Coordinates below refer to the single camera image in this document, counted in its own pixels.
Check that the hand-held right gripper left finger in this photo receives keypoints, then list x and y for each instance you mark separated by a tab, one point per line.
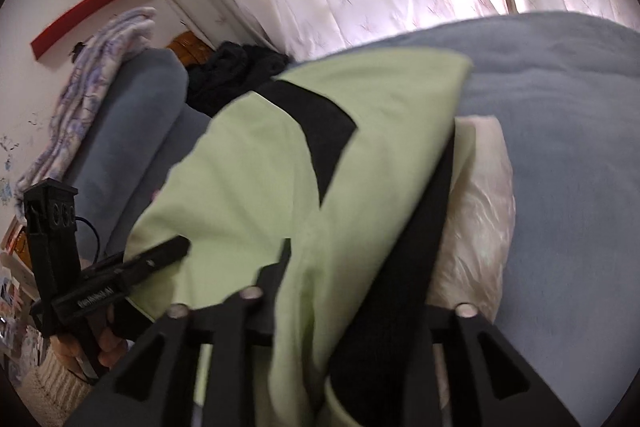
260	307

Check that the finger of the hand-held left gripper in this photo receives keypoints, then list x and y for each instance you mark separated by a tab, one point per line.
160	254

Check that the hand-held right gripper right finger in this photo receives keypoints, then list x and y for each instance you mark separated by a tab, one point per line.
470	357

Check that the green and black hooded jacket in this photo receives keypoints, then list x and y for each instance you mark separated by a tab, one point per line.
240	177

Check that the person's left forearm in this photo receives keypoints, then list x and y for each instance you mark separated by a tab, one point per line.
55	387

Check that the person's left hand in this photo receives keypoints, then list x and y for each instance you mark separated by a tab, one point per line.
111	347

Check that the colourful printed cards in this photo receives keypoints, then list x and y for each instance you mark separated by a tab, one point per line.
15	287

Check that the blue-grey pillow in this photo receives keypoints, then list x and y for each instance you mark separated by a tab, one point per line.
170	147
135	107

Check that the cream satin pillow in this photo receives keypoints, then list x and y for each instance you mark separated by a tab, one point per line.
480	232

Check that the purple floral folded blanket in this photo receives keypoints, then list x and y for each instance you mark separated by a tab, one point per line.
95	72

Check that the black crumpled clothing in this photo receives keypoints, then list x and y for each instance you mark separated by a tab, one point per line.
230	72

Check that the brown wooden object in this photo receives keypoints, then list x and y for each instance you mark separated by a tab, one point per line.
187	49

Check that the blue-grey bed blanket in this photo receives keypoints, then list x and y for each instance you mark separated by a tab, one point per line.
575	157

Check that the red wall shelf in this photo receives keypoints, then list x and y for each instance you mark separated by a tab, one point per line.
80	14

